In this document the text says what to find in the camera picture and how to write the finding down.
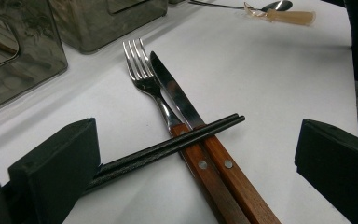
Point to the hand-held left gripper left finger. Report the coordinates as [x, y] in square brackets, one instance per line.
[52, 180]

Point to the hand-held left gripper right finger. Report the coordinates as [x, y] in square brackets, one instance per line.
[338, 168]

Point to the metal spoon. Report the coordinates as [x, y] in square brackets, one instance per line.
[281, 5]

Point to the translucent grey plastic bin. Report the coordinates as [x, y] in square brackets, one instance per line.
[90, 28]
[43, 46]

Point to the black chopstick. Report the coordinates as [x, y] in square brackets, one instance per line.
[199, 139]
[199, 131]

